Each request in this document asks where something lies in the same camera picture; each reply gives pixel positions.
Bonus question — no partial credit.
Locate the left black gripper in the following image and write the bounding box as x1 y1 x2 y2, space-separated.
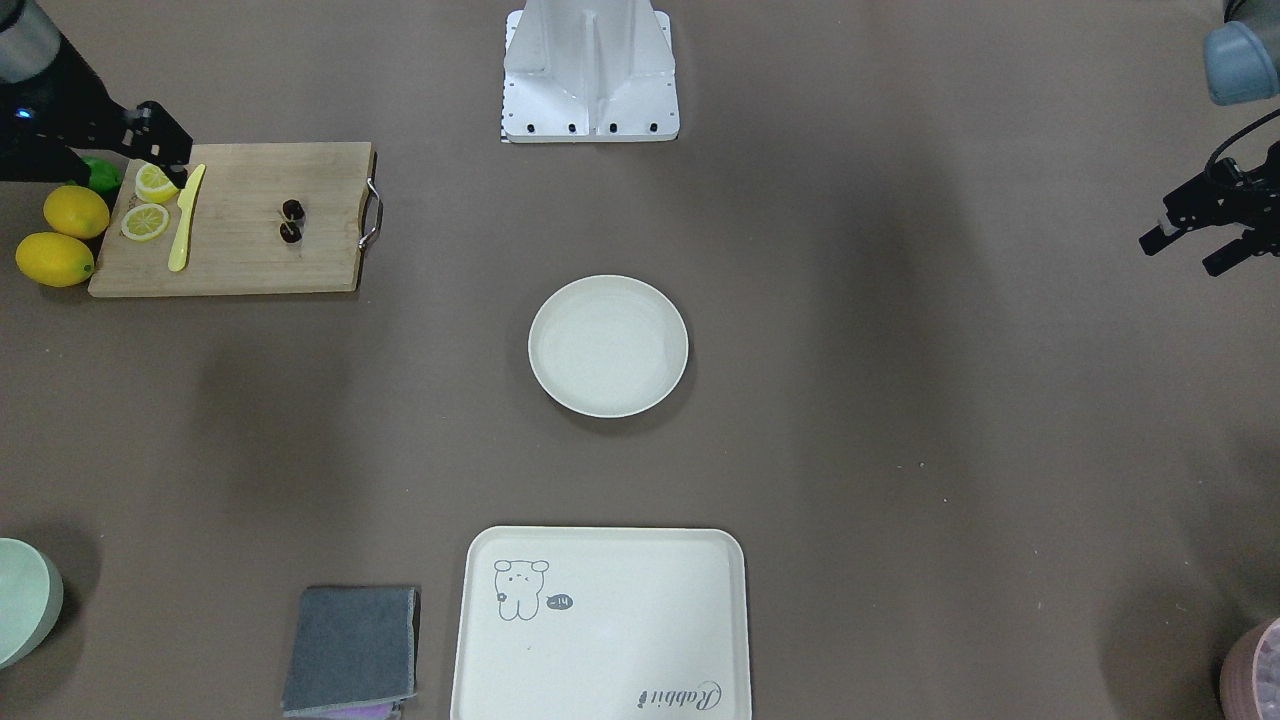
1139 142 1279 277

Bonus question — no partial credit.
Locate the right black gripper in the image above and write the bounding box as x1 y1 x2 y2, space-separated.
1 40 193 190

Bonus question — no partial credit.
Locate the white column pedestal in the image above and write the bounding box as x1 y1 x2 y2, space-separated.
500 1 681 143

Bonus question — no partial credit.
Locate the grey folded cloth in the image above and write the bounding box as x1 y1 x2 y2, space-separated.
282 585 419 719

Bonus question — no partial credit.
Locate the cream round plate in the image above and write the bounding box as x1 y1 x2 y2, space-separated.
527 274 692 419

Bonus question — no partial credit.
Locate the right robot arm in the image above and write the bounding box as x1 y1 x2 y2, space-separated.
1 1 193 190

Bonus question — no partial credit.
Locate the wooden cutting board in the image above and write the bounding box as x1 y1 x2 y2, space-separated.
88 142 381 299

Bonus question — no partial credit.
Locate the green lime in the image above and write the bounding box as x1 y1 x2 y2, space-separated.
81 156 123 195

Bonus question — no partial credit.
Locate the mint green bowl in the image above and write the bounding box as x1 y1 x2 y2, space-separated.
1 538 64 669

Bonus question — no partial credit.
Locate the yellow plastic knife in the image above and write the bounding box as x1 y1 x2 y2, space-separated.
166 164 207 273

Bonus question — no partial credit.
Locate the pink bowl with ice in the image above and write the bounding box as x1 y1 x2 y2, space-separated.
1219 618 1279 719

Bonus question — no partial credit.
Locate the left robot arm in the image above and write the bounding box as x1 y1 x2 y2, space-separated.
1138 1 1279 277

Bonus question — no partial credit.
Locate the cream rabbit tray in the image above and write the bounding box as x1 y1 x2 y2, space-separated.
451 527 753 719

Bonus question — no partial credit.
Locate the lemon slice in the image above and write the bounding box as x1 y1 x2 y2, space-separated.
134 163 180 205
120 202 172 242

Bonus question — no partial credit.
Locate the yellow lemon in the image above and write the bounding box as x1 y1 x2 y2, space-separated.
42 184 111 240
15 231 96 288

